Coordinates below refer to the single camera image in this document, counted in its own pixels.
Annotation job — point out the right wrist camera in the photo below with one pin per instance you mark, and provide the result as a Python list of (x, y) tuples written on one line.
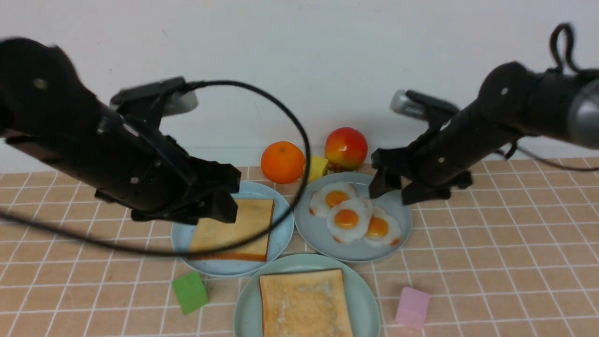
[(415, 104)]

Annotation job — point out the orange fruit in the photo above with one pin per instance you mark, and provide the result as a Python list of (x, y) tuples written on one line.
[(282, 163)]

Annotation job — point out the yellow foam cube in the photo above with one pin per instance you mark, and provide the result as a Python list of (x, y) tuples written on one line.
[(318, 167)]

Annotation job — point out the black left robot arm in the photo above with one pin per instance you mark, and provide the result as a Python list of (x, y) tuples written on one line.
[(47, 113)]

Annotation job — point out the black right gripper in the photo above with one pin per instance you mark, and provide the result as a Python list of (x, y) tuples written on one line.
[(429, 167)]

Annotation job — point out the pink foam cube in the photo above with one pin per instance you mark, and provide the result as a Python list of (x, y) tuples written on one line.
[(412, 308)]

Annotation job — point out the light blue plate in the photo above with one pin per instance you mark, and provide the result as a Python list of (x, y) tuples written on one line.
[(280, 237)]

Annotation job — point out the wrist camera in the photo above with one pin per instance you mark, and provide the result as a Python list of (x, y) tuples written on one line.
[(415, 104), (152, 101)]

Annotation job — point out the fried egg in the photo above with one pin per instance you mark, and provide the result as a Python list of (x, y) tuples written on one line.
[(349, 220), (330, 195), (383, 230)]

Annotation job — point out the green foam cube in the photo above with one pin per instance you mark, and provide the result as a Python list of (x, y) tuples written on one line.
[(190, 292)]

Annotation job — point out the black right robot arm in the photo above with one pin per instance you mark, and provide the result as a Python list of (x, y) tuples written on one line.
[(512, 103)]

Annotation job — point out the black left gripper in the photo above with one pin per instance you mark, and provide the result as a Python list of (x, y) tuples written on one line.
[(149, 173)]

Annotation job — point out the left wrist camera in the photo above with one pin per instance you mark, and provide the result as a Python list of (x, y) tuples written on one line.
[(152, 101)]

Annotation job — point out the red yellow apple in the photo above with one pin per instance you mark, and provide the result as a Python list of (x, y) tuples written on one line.
[(345, 149)]

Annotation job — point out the mint green plate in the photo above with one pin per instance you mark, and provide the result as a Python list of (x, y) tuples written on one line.
[(362, 306)]

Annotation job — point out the grey-blue plate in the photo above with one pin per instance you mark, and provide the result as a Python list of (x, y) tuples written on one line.
[(315, 232)]

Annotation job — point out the toast slice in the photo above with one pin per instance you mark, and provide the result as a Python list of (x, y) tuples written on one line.
[(253, 217), (304, 304)]

